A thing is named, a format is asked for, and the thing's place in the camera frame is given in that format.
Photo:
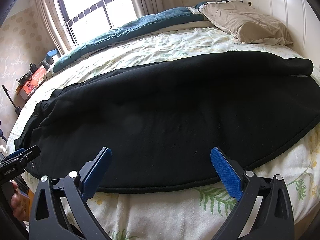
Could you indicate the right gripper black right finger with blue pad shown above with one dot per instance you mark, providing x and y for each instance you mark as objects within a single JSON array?
[{"x": 274, "y": 219}]

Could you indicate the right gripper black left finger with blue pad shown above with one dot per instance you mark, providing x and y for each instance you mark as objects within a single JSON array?
[{"x": 48, "y": 219}]

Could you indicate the black pants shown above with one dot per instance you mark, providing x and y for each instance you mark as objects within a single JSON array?
[{"x": 161, "y": 120}]

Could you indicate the person's left hand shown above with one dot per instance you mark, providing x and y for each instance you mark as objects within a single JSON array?
[{"x": 16, "y": 204}]

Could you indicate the black stick tool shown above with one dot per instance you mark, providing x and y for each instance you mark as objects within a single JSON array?
[{"x": 17, "y": 108}]

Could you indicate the red printed box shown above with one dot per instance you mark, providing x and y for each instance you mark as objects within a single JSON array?
[{"x": 31, "y": 84}]

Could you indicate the floral white bed sheet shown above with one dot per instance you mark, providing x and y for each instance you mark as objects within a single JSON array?
[{"x": 196, "y": 213}]

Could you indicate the blue storage box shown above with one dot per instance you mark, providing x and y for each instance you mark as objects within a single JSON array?
[{"x": 52, "y": 56}]

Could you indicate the beige curtain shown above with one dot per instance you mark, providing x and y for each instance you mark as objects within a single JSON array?
[{"x": 50, "y": 18}]

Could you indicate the beige pillow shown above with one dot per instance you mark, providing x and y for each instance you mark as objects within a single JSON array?
[{"x": 246, "y": 23}]

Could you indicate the teal quilted blanket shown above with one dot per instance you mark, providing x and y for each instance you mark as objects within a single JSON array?
[{"x": 172, "y": 19}]

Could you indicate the white wooden headboard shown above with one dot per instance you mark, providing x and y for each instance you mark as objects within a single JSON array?
[{"x": 301, "y": 21}]

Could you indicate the window with dark frame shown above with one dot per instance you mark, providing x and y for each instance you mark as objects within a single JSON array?
[{"x": 83, "y": 20}]

